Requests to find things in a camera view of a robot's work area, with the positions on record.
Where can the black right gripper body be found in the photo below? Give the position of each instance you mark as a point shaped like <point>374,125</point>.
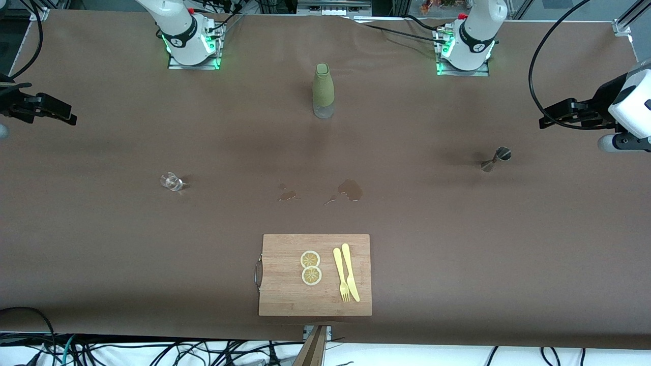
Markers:
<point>10,101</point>

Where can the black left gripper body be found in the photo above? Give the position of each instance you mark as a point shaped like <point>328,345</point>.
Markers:
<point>603,97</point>

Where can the steel double jigger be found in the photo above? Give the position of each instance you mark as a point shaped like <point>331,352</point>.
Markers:
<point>496,158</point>

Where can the clear glass cup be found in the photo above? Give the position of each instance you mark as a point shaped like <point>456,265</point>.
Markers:
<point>172,181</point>

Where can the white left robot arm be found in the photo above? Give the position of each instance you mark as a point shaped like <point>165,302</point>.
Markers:
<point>475,35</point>

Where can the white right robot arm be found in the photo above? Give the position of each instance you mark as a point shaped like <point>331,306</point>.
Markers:
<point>178,25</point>

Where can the green sleeved glass bottle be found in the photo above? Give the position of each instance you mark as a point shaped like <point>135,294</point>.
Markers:
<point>323,89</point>

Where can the grey power strip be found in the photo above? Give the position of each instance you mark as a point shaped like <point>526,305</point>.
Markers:
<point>333,6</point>

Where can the yellow plastic knife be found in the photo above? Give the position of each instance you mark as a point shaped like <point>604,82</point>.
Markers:
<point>351,279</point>

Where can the yellow plastic fork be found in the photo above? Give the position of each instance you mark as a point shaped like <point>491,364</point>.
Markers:
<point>339,269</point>

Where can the bamboo cutting board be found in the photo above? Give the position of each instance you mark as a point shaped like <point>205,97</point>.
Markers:
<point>285,284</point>

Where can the lemon slice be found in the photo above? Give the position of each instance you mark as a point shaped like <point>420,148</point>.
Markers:
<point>310,259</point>
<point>312,275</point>

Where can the aluminium frame corner bracket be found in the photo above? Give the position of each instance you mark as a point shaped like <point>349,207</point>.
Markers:
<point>39,14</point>
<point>623,28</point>

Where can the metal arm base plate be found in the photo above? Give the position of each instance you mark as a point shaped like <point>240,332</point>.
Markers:
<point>213,61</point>
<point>483,72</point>

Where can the wooden post with bracket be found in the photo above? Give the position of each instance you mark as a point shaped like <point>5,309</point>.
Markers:
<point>313,351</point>

